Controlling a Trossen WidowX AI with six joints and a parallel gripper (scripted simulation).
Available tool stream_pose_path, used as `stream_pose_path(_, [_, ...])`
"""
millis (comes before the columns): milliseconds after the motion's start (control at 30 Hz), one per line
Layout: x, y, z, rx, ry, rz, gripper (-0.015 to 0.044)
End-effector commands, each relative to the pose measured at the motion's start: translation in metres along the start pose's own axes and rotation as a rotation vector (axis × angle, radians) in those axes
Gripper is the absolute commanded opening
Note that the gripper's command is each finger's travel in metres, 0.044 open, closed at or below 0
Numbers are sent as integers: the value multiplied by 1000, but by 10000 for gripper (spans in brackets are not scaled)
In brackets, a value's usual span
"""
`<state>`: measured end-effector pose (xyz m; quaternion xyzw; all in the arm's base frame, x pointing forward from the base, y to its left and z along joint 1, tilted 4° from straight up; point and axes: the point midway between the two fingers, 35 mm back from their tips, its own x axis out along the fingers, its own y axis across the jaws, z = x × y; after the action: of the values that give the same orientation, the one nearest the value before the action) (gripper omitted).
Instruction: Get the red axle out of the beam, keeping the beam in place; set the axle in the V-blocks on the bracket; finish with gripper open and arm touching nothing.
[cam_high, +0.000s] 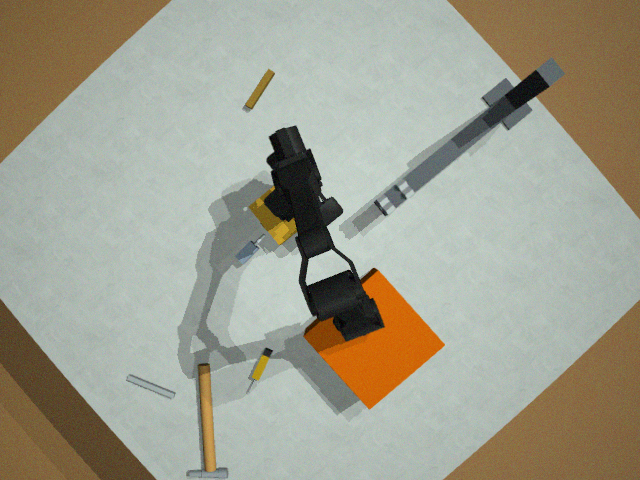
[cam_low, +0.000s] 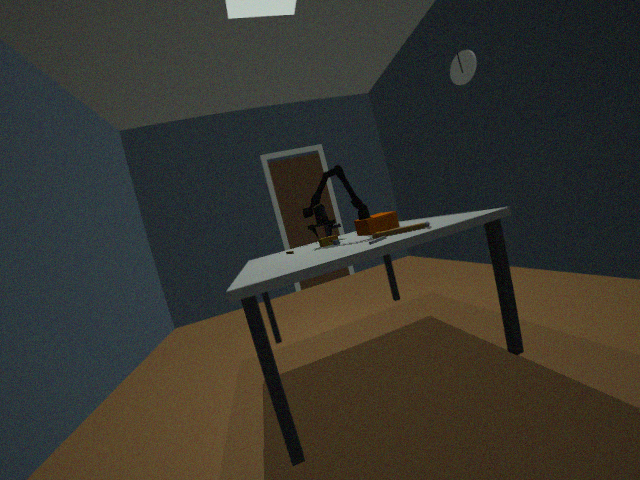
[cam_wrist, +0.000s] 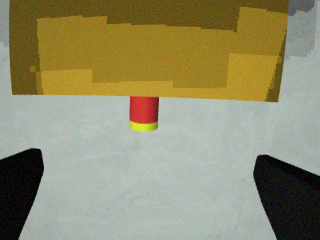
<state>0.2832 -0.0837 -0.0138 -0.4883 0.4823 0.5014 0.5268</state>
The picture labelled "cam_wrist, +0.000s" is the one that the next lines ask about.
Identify yellow block with round hole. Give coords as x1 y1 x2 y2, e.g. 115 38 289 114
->
8 0 289 103

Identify red cylinder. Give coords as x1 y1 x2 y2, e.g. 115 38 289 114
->
129 96 160 132

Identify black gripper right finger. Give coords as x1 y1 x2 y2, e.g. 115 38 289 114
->
253 155 320 240

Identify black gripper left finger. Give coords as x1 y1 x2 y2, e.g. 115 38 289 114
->
0 148 44 240

